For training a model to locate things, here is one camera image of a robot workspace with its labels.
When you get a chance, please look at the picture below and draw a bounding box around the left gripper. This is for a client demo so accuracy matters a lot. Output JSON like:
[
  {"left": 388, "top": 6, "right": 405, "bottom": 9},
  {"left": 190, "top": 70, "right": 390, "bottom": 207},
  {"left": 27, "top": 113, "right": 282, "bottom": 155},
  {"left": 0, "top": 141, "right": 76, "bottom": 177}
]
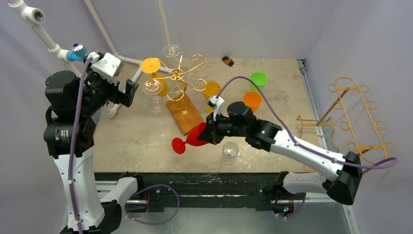
[{"left": 76, "top": 58, "right": 137, "bottom": 116}]

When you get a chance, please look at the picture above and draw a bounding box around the gold wire wine glass rack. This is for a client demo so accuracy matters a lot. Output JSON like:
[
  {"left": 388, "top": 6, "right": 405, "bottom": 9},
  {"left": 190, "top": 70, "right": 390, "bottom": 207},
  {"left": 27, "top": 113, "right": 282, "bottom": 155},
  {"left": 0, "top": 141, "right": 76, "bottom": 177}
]
[{"left": 157, "top": 50, "right": 207, "bottom": 135}]

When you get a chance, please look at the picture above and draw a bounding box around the red plastic goblet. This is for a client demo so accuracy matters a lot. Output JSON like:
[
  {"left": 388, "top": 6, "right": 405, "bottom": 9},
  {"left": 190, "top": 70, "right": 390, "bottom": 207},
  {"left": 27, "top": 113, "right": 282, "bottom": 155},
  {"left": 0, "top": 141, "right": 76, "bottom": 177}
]
[{"left": 171, "top": 122, "right": 207, "bottom": 154}]

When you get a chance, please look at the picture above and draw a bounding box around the yellow plastic goblet front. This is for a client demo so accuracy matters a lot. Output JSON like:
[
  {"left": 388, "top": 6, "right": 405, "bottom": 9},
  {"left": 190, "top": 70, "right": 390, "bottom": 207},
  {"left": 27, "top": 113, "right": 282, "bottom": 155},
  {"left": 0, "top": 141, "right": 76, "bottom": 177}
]
[{"left": 140, "top": 58, "right": 169, "bottom": 97}]

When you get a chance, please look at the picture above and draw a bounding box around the yellow plastic goblet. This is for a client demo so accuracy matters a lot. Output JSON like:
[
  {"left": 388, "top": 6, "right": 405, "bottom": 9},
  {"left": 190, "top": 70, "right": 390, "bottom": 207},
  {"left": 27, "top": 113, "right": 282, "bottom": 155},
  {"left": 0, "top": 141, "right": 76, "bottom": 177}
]
[
  {"left": 203, "top": 81, "right": 221, "bottom": 114},
  {"left": 140, "top": 58, "right": 169, "bottom": 97}
]

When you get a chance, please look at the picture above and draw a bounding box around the ribbed clear wine glass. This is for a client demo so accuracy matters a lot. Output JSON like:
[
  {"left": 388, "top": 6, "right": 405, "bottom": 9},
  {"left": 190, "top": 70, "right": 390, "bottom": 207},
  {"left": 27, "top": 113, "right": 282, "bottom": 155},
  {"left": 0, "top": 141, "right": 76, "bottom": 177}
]
[{"left": 162, "top": 44, "right": 181, "bottom": 68}]

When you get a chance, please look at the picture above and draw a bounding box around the green plastic cup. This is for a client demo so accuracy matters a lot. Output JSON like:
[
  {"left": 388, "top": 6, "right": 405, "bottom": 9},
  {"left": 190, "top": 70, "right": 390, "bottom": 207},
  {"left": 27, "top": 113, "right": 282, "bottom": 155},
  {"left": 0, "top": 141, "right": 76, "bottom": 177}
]
[{"left": 250, "top": 72, "right": 268, "bottom": 90}]

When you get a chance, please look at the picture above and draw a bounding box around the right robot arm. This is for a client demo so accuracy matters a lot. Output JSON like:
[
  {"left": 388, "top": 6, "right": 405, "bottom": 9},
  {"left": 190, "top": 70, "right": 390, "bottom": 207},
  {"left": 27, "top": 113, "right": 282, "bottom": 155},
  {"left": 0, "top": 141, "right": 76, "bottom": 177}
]
[{"left": 197, "top": 101, "right": 362, "bottom": 205}]

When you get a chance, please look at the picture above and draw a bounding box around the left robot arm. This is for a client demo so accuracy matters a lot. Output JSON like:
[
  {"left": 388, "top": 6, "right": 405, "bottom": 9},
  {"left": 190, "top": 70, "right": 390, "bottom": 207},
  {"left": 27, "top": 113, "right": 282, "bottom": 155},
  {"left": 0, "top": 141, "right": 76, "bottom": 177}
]
[{"left": 43, "top": 71, "right": 145, "bottom": 234}]

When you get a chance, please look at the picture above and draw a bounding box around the yellow plastic goblet back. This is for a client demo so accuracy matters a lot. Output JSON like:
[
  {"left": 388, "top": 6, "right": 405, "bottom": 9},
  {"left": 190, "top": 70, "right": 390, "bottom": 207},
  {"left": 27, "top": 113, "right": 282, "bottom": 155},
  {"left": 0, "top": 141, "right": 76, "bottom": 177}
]
[{"left": 203, "top": 81, "right": 221, "bottom": 114}]

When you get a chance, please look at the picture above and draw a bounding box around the orange plastic goblet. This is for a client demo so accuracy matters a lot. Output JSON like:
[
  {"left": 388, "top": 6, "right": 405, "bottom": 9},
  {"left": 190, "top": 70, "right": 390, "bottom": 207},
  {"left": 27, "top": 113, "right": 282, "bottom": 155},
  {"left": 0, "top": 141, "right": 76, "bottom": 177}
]
[{"left": 243, "top": 91, "right": 262, "bottom": 112}]

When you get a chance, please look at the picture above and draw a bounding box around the blue tap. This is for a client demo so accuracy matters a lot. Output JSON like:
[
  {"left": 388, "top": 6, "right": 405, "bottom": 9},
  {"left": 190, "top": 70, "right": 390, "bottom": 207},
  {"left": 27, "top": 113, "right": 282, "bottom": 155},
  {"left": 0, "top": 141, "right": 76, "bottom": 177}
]
[{"left": 66, "top": 43, "right": 88, "bottom": 61}]

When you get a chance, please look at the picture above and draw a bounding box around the black orange hex key set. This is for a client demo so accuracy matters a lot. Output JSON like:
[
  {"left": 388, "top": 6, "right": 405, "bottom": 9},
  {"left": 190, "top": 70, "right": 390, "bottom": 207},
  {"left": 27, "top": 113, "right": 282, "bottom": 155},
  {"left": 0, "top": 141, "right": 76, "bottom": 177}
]
[{"left": 222, "top": 56, "right": 234, "bottom": 67}]

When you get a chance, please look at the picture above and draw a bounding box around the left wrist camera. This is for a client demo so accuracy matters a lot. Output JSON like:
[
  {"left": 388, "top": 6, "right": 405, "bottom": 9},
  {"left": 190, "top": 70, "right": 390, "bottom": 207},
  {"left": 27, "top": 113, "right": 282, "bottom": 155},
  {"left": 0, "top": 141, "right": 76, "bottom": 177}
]
[{"left": 87, "top": 52, "right": 123, "bottom": 78}]

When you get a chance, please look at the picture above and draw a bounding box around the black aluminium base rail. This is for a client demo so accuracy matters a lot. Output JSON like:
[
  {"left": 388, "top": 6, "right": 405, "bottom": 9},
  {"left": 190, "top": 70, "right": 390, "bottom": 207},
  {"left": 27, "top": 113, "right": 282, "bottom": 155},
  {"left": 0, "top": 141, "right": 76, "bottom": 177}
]
[{"left": 66, "top": 173, "right": 352, "bottom": 214}]

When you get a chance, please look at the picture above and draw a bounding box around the white pvc pipe frame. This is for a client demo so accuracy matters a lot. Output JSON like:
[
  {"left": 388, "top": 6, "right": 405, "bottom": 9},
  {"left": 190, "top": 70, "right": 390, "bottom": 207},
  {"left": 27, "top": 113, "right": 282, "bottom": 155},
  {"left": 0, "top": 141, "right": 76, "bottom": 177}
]
[{"left": 6, "top": 0, "right": 181, "bottom": 119}]

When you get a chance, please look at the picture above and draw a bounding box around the gold wall hook rack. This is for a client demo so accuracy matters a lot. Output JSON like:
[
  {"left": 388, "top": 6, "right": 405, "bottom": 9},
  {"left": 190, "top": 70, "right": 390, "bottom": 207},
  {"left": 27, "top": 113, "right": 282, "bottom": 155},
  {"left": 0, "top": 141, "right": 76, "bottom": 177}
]
[{"left": 297, "top": 77, "right": 397, "bottom": 164}]

